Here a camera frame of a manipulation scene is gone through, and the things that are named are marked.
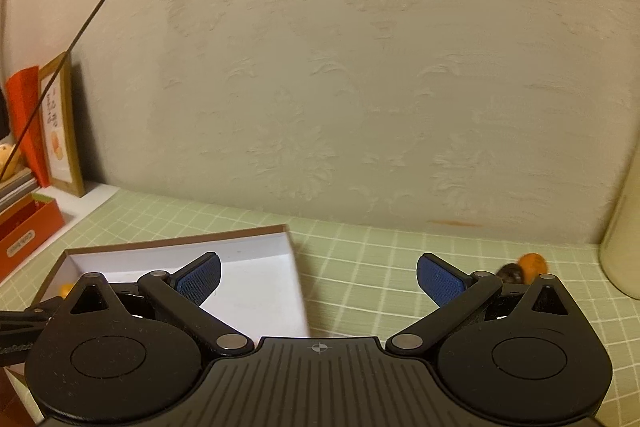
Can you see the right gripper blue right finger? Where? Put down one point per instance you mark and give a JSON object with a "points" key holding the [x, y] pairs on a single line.
{"points": [[439, 280]]}

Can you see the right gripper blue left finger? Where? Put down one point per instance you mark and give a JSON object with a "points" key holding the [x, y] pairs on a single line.
{"points": [[197, 280]]}

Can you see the round orange mandarin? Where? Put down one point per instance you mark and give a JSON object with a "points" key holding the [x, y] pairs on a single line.
{"points": [[65, 289]]}

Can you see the brown cardboard box white inside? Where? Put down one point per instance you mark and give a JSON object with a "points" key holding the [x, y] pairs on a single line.
{"points": [[126, 349]]}

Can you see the dark brown fruit left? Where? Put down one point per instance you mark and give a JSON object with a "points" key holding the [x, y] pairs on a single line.
{"points": [[511, 273]]}

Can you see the orange mandarin near dark fruit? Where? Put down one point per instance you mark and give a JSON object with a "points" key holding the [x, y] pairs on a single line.
{"points": [[532, 266]]}

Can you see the red orange storage box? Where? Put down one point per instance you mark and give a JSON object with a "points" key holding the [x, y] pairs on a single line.
{"points": [[25, 226]]}

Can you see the red paper envelope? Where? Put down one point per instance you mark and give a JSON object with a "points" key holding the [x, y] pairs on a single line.
{"points": [[22, 90]]}

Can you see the cream thermos jug grey handle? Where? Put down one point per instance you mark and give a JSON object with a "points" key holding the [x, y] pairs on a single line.
{"points": [[620, 249]]}

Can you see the framed picture wooden frame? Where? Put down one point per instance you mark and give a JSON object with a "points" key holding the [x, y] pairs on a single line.
{"points": [[57, 126]]}

